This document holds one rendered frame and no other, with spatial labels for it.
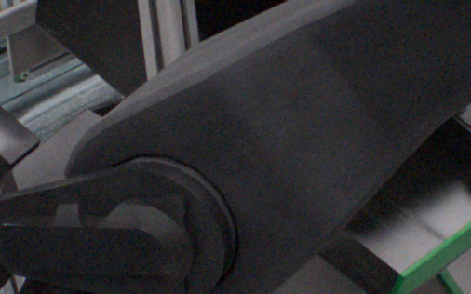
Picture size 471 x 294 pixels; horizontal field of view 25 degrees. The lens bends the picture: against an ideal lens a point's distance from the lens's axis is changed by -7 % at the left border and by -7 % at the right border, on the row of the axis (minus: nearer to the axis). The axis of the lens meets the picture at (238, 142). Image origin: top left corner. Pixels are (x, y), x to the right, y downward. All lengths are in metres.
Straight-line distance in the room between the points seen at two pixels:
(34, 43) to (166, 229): 0.47
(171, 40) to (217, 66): 0.28
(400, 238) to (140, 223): 0.33
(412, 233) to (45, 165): 0.31
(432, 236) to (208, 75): 0.34
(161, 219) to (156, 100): 0.03
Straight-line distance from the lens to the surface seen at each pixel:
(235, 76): 0.24
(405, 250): 0.56
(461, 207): 0.60
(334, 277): 0.69
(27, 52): 0.71
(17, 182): 0.28
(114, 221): 0.25
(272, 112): 0.24
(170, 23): 0.52
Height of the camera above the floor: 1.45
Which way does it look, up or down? 20 degrees down
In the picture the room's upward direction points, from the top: 7 degrees counter-clockwise
